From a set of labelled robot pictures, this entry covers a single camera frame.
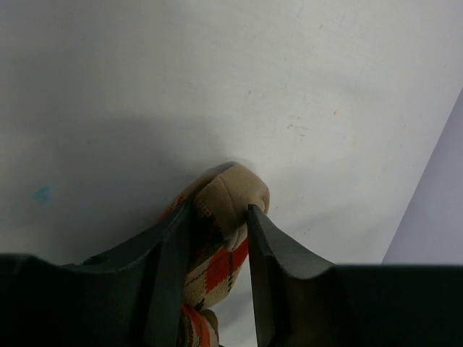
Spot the tan argyle sock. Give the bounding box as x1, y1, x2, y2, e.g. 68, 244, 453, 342
164, 163, 271, 346

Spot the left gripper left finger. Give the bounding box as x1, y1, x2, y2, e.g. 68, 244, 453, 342
61, 203, 191, 346

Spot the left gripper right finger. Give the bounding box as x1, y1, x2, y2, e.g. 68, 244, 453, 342
247, 205, 334, 346

